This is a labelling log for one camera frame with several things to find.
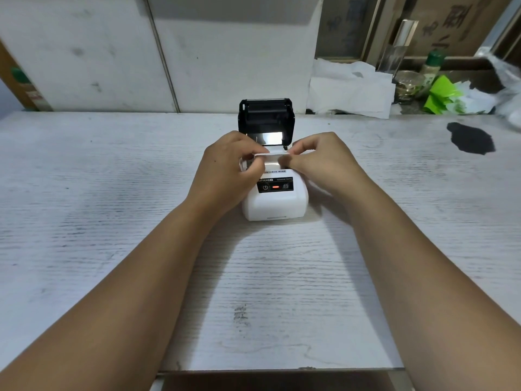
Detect person's left hand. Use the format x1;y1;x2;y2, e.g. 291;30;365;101
183;131;270;219

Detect person's right hand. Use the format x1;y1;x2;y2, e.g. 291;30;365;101
280;132;373;201

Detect white label paper strip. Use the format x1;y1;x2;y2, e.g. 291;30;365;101
253;146;294;160

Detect person's right forearm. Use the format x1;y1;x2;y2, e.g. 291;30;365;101
348;179;521;391

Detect person's left forearm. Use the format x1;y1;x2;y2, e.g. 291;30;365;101
0;199;234;391

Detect white label printer black lid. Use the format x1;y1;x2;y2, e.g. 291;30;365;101
238;98;310;222

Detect crumpled white paper sheets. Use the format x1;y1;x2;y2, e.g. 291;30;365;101
306;58;396;119

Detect clear glass jar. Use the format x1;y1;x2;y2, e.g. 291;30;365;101
392;70;426;105

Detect clear acrylic bar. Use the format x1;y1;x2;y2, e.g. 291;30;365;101
376;19;419;76

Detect green paper scraps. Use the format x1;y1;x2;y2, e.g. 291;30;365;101
422;75;465;115

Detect green capped bottle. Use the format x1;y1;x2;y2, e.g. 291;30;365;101
418;50;447;92

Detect brown cardboard box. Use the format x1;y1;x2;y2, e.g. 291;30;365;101
366;0;514;63

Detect white plastic bag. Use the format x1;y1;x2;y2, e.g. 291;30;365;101
474;48;521;131

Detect brown cardboard board green sticker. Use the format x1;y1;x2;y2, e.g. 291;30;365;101
0;40;53;113

